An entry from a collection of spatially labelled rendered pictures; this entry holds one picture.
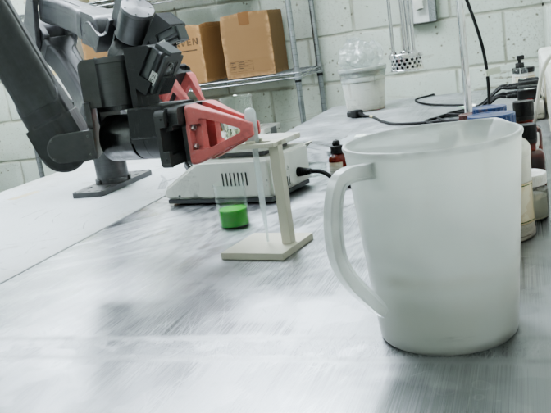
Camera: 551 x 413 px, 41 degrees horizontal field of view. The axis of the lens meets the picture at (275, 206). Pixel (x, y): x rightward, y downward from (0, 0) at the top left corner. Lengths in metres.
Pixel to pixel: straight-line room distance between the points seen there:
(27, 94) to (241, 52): 2.49
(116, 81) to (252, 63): 2.47
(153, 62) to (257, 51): 2.48
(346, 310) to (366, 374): 0.12
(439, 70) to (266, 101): 0.86
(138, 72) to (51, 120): 0.12
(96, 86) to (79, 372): 0.40
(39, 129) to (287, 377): 0.49
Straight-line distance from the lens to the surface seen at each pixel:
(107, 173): 1.46
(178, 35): 1.26
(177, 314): 0.69
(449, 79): 3.53
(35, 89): 0.91
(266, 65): 3.33
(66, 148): 0.90
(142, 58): 0.87
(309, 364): 0.55
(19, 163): 4.50
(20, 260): 1.02
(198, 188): 1.15
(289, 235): 0.83
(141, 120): 0.87
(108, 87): 0.90
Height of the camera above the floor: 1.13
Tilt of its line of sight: 13 degrees down
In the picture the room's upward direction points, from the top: 8 degrees counter-clockwise
